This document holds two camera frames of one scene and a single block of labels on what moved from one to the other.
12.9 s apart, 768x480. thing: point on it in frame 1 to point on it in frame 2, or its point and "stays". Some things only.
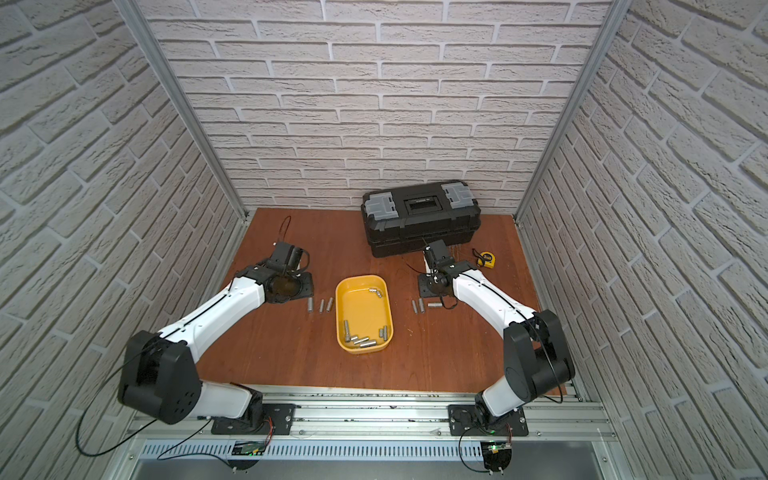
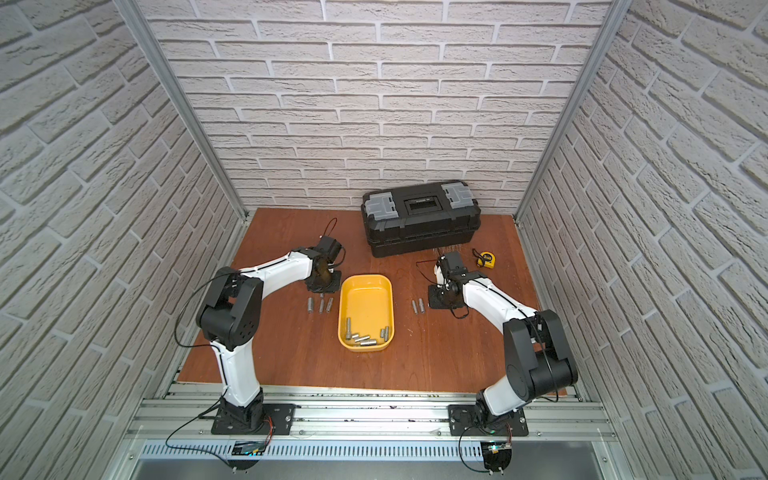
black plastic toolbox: (409, 218) stays
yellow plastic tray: (363, 319) stays
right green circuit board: (496, 455) stays
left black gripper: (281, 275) to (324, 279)
